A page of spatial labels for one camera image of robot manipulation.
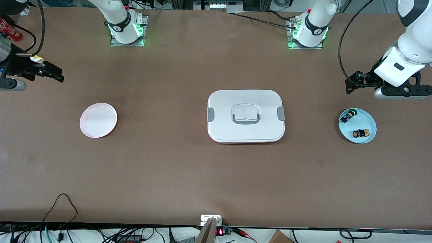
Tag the brown cardboard box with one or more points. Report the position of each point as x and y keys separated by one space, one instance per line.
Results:
x=280 y=238

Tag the pink round plate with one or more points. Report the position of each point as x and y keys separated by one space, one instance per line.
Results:
x=98 y=120

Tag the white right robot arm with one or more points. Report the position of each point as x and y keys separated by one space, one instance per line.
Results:
x=118 y=20

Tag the light blue round plate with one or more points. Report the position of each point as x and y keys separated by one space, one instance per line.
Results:
x=366 y=118

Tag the grey metal camera bracket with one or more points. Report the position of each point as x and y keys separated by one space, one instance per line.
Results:
x=209 y=233

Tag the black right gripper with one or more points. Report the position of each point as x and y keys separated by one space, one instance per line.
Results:
x=14 y=64

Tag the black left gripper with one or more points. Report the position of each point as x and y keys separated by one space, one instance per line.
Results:
x=369 y=78

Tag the white lidded storage box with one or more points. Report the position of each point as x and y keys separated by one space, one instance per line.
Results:
x=246 y=131

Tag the orange push-button switch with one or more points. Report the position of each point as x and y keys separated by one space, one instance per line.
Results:
x=361 y=133

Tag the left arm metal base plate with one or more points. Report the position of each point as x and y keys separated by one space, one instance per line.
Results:
x=305 y=48

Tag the grey metal frame rail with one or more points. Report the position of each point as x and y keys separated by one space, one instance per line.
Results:
x=219 y=6

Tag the red LED display module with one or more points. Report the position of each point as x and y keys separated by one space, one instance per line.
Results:
x=220 y=232

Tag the red black clip leads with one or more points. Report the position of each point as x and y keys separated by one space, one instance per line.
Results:
x=241 y=232

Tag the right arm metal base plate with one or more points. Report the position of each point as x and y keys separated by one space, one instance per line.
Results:
x=116 y=44

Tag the white yellow tag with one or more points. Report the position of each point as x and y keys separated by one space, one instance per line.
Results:
x=36 y=59

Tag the green push-button switch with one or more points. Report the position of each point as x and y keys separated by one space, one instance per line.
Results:
x=348 y=116

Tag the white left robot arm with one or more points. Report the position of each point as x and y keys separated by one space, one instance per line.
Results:
x=411 y=44

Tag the red soda can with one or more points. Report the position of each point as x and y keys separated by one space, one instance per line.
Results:
x=10 y=30

